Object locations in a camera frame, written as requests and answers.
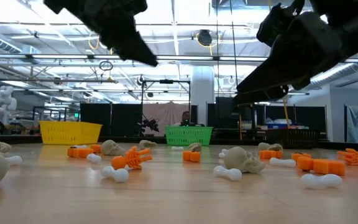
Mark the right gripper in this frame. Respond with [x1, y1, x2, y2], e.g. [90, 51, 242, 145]
[232, 14, 358, 106]

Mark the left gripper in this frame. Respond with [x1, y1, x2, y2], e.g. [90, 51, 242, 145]
[44, 0, 159, 67]

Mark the blue box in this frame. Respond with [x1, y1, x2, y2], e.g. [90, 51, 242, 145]
[265, 122, 289, 130]

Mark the black partition screen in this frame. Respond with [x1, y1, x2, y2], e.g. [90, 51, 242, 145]
[255, 105, 328, 134]
[79, 103, 143, 137]

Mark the black cabinet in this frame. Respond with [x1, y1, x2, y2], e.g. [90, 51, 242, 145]
[206, 96, 255, 130]

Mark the black plastic basket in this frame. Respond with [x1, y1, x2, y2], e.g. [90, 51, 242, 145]
[265, 128, 321, 149]

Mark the white building column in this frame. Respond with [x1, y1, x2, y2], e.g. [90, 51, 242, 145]
[191, 65, 216, 126]

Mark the pink curtain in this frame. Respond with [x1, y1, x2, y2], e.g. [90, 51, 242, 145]
[142, 101, 193, 137]

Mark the person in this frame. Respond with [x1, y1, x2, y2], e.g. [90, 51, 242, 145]
[172, 111, 204, 127]

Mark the green plastic basket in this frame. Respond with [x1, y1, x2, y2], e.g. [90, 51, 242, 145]
[164, 125, 214, 147]

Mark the yellow plastic basket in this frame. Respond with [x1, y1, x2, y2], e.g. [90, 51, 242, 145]
[39, 120, 103, 146]

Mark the yellow hanging strap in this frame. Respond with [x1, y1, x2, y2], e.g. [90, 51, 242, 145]
[282, 98, 291, 129]

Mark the black stand frame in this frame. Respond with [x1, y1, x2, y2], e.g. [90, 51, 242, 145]
[140, 79, 192, 137]

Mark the black hanging cable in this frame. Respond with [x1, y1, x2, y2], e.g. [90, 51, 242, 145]
[229, 0, 244, 141]

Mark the black ceiling cable reel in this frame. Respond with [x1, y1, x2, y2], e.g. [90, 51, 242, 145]
[195, 29, 223, 57]

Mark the black table frame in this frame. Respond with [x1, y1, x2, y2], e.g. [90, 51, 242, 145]
[0, 133, 358, 151]

